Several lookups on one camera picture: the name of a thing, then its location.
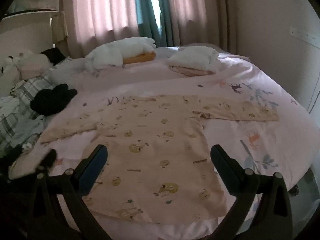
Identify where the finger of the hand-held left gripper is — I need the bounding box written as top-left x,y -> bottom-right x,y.
37,149 -> 58,170

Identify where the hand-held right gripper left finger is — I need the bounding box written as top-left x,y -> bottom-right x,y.
27,144 -> 113,240

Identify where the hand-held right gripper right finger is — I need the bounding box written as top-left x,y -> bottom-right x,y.
211,144 -> 293,240

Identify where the beige printed small shirt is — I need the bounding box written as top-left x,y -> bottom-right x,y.
40,94 -> 279,224

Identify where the white folded clothes pile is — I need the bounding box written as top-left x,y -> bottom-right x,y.
84,37 -> 157,70

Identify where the black garment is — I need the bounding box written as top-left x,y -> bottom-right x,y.
30,83 -> 78,117

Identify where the plaid cloth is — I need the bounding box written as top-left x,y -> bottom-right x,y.
0,76 -> 55,150

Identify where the pink printed bed sheet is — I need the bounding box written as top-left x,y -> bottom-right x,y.
10,44 -> 320,240

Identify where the pale grey pillow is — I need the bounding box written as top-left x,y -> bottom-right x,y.
49,57 -> 87,85

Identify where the white plush toy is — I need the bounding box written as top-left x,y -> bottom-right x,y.
0,50 -> 50,85

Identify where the pink folded cloth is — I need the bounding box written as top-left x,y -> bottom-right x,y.
169,65 -> 215,77

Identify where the dark cloth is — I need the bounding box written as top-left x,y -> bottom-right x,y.
40,47 -> 66,64

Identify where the white folded cloth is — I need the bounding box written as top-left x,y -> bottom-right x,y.
167,45 -> 220,72

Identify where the orange folded cloth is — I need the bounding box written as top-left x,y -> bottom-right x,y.
122,52 -> 156,65

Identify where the beige hanging cloth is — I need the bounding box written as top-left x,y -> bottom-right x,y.
51,11 -> 69,43

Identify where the pink curtain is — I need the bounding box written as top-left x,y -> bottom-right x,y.
64,0 -> 140,58
165,0 -> 238,55

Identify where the teal curtain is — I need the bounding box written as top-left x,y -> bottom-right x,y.
134,0 -> 174,48

